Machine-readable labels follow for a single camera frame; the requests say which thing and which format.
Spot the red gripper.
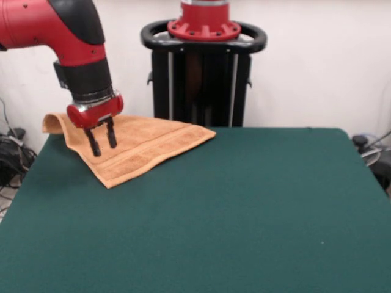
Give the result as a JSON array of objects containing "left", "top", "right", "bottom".
[{"left": 66, "top": 92, "right": 125, "bottom": 157}]

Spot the orange terry towel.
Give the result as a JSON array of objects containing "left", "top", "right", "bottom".
[{"left": 42, "top": 112, "right": 217, "bottom": 189}]

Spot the dark green table cloth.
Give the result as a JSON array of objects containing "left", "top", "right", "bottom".
[{"left": 0, "top": 126, "right": 391, "bottom": 293}]

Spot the black bulky object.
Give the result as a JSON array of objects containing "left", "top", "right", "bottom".
[{"left": 371, "top": 160, "right": 391, "bottom": 196}]

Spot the black cable bundle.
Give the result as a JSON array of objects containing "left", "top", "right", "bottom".
[{"left": 0, "top": 97, "right": 39, "bottom": 214}]

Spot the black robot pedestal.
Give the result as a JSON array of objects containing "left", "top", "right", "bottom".
[{"left": 140, "top": 20, "right": 269, "bottom": 128}]

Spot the blue cable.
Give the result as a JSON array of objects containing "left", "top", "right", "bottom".
[{"left": 359, "top": 131, "right": 391, "bottom": 150}]

